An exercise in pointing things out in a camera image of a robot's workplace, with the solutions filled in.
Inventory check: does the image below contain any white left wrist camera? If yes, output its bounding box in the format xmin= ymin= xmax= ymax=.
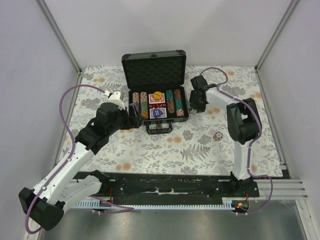
xmin=104 ymin=90 xmax=126 ymax=110

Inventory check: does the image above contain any aluminium frame post right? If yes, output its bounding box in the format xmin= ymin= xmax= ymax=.
xmin=254 ymin=0 xmax=301 ymax=72

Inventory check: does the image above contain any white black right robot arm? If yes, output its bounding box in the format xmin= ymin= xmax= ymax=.
xmin=189 ymin=75 xmax=262 ymax=197

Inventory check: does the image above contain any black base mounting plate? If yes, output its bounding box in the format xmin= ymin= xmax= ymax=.
xmin=71 ymin=171 xmax=260 ymax=198

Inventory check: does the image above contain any rightmost poker chip row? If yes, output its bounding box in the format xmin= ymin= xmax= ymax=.
xmin=173 ymin=89 xmax=185 ymax=117

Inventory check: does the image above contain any blue small blind button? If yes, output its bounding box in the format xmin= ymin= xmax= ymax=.
xmin=152 ymin=108 xmax=163 ymax=118

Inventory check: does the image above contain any aluminium frame post left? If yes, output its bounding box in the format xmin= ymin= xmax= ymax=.
xmin=35 ymin=0 xmax=82 ymax=75

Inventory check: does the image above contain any aluminium front rail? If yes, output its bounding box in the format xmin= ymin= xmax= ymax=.
xmin=255 ymin=179 xmax=308 ymax=200

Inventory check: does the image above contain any small poker chip stack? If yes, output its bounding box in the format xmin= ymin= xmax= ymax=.
xmin=213 ymin=132 xmax=223 ymax=141

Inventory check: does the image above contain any poker chip row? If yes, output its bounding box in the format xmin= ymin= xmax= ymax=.
xmin=173 ymin=89 xmax=185 ymax=117
xmin=132 ymin=92 xmax=140 ymax=105
xmin=140 ymin=92 xmax=149 ymax=119
xmin=166 ymin=90 xmax=175 ymax=114

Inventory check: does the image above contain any black poker set case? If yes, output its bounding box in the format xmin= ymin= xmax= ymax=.
xmin=121 ymin=50 xmax=189 ymax=135

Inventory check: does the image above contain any yellow big blind button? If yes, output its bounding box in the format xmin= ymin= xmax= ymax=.
xmin=153 ymin=91 xmax=162 ymax=100

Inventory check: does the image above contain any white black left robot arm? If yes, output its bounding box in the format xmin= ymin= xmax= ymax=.
xmin=18 ymin=102 xmax=144 ymax=234

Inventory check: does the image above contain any aluminium frame post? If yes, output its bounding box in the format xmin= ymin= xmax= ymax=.
xmin=254 ymin=0 xmax=301 ymax=72
xmin=35 ymin=0 xmax=82 ymax=75

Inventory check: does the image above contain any blue card deck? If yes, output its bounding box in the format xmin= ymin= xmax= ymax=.
xmin=149 ymin=107 xmax=167 ymax=119

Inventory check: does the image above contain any floral patterned table mat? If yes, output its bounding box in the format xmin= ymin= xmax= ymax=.
xmin=69 ymin=66 xmax=283 ymax=177

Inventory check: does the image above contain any leftmost poker chip row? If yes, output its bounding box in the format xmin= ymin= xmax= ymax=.
xmin=132 ymin=92 xmax=140 ymax=105

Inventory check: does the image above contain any red card deck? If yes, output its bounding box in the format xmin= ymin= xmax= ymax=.
xmin=148 ymin=93 xmax=166 ymax=105

